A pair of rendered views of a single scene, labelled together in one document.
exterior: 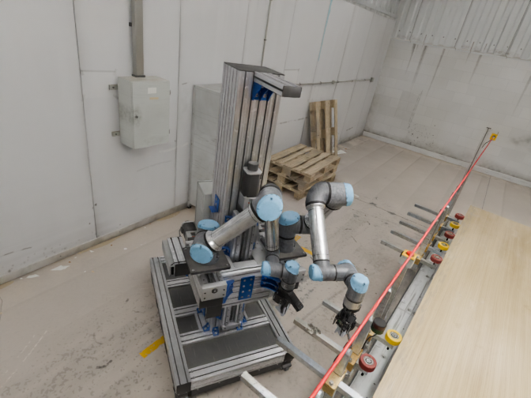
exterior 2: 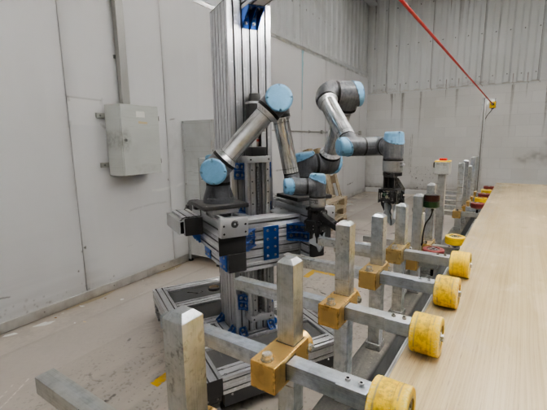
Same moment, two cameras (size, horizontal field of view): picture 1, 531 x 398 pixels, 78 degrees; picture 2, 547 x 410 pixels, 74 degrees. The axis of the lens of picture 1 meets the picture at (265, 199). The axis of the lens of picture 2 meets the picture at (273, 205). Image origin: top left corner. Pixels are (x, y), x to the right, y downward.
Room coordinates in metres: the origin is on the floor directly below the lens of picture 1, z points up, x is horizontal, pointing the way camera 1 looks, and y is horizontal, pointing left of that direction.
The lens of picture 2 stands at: (-0.29, 0.00, 1.33)
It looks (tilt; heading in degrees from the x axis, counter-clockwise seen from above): 10 degrees down; 0
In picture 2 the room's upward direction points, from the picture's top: 1 degrees counter-clockwise
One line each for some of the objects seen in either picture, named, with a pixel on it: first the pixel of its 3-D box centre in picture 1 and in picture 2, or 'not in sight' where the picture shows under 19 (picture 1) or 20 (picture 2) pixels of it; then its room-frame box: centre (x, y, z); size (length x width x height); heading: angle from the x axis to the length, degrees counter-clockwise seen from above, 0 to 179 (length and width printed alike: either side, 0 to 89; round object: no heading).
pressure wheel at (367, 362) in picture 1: (365, 367); (432, 261); (1.09, -0.62, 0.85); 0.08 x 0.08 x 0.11
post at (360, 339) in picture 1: (355, 350); (415, 250); (1.16, -0.58, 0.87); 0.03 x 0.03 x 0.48; 56
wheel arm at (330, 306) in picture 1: (356, 322); (408, 244); (1.38, -0.63, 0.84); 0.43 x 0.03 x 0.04; 56
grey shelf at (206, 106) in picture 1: (228, 150); (226, 189); (3.95, 0.57, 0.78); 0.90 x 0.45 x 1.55; 149
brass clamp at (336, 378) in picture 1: (335, 378); (398, 251); (0.93, -0.43, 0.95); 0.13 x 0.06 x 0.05; 146
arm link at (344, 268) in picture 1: (344, 272); (375, 146); (1.21, -0.41, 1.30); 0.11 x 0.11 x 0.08; 15
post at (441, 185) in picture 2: (393, 292); (439, 216); (1.59, -0.86, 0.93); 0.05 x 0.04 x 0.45; 146
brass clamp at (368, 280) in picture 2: not in sight; (374, 272); (0.73, -0.29, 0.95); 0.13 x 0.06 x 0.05; 146
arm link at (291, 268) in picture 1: (290, 272); (317, 185); (1.37, -0.19, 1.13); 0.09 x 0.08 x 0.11; 93
